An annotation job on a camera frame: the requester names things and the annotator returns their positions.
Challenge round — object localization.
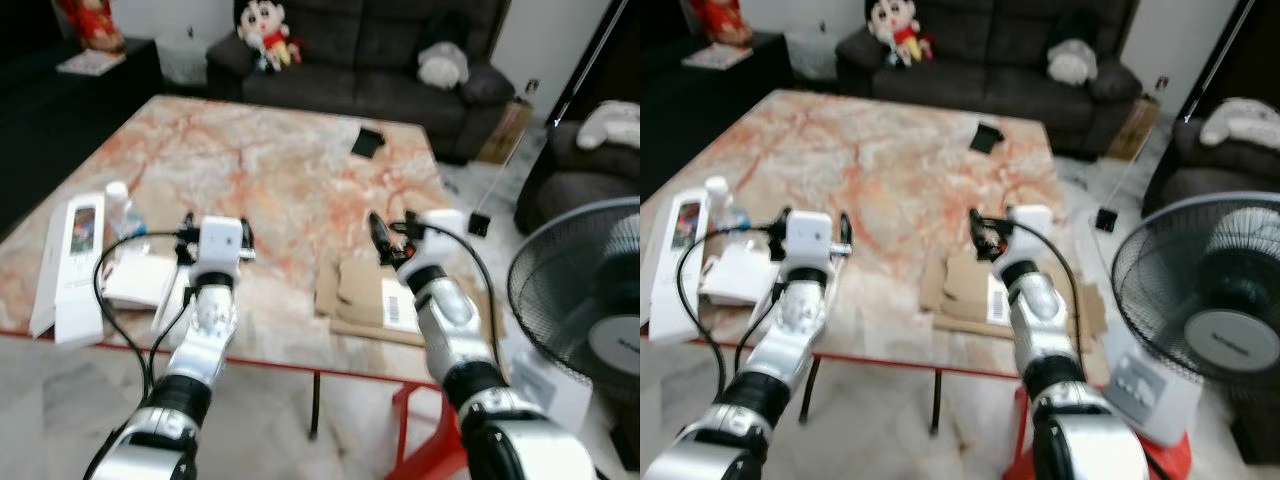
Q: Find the white plastic basket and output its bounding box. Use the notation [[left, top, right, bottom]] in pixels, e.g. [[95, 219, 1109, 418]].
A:
[[785, 25, 839, 81], [157, 33, 211, 87]]

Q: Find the brown cardboard box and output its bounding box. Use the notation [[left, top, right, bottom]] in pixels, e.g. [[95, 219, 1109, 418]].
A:
[[1105, 95, 1161, 161], [478, 97, 534, 166]]

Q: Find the dark grey sofa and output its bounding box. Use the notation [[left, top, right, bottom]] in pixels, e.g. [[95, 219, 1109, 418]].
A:
[[207, 0, 518, 166], [835, 0, 1143, 159]]

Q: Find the dark grey armchair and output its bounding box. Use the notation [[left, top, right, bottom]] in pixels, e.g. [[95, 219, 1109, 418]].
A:
[[1143, 118, 1280, 216], [515, 100, 641, 236]]

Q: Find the clear plastic water bottle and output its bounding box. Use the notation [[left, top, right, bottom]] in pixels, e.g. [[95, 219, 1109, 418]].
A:
[[703, 176, 751, 233], [104, 181, 149, 241]]

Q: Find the small flat white box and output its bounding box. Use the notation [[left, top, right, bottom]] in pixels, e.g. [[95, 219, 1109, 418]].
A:
[[700, 245, 776, 306], [103, 254, 179, 311]]

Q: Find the cartoon boy plush doll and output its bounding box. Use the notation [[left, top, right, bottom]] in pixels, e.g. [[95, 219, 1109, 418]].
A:
[[866, 0, 935, 67], [234, 0, 303, 73]]

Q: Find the marble table with red edge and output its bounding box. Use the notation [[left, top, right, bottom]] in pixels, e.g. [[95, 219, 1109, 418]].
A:
[[640, 88, 1111, 437], [0, 95, 501, 441]]

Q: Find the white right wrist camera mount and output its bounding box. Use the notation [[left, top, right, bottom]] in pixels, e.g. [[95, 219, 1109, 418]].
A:
[[422, 208, 467, 256], [1012, 204, 1053, 259]]

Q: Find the pink white magazine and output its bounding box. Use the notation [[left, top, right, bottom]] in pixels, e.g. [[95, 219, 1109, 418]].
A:
[[683, 43, 753, 70], [56, 50, 128, 77]]

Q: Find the long white phone box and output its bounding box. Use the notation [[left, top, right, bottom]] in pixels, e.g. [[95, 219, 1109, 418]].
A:
[[648, 195, 706, 346], [28, 190, 107, 347]]

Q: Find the white printed box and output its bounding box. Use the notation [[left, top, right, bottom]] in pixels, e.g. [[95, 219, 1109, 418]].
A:
[[497, 335, 593, 433], [1103, 328, 1203, 448]]

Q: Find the black low tv console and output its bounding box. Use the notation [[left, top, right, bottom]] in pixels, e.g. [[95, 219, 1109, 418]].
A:
[[640, 30, 791, 196], [0, 38, 164, 236]]

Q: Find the red gold figure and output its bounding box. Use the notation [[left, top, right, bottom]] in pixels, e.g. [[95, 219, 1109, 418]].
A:
[[683, 0, 753, 46], [52, 0, 128, 53]]

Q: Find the red plastic stool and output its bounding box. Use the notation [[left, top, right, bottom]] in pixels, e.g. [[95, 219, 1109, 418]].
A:
[[1000, 385, 1193, 480], [393, 385, 471, 480]]

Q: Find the grey white plush toy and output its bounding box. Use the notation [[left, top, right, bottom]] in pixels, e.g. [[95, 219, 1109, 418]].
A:
[[1045, 35, 1099, 87], [416, 38, 471, 91]]

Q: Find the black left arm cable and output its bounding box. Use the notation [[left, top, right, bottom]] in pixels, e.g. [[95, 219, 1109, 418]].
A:
[[93, 230, 201, 401], [676, 225, 791, 401]]

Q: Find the thin rod with black head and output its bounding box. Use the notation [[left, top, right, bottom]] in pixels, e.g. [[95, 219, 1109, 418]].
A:
[[468, 95, 531, 238], [1095, 100, 1156, 233]]

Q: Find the black standing fan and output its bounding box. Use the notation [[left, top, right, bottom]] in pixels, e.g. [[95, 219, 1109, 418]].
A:
[[507, 197, 641, 471], [1110, 192, 1280, 466]]

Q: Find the flattened brown cardboard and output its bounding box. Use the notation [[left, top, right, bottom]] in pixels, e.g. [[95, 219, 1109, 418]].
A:
[[920, 248, 1106, 341], [315, 252, 498, 348]]

